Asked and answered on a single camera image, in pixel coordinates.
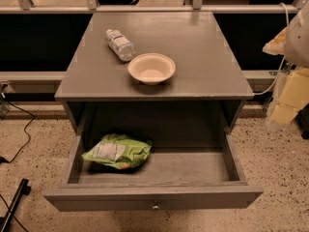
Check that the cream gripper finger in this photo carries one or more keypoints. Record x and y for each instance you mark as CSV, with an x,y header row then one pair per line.
x,y
276,45
290,95

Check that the green rice chip bag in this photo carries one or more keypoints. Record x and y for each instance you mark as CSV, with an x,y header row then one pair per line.
x,y
119,151

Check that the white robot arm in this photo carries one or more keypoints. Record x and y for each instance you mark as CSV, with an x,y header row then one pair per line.
x,y
296,47

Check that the grey open top drawer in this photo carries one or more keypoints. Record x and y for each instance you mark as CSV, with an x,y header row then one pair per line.
x,y
176,178

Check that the beige paper bowl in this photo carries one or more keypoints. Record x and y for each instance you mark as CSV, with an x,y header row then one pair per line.
x,y
151,68

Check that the grey wooden cabinet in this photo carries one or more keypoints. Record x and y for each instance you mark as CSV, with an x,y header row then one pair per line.
x,y
206,68

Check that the clear plastic water bottle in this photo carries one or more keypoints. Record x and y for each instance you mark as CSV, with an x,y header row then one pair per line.
x,y
123,47

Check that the black stand leg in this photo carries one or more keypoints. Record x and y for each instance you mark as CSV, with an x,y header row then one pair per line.
x,y
23,189

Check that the metal railing frame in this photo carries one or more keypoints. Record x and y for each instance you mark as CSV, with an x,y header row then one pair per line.
x,y
154,4

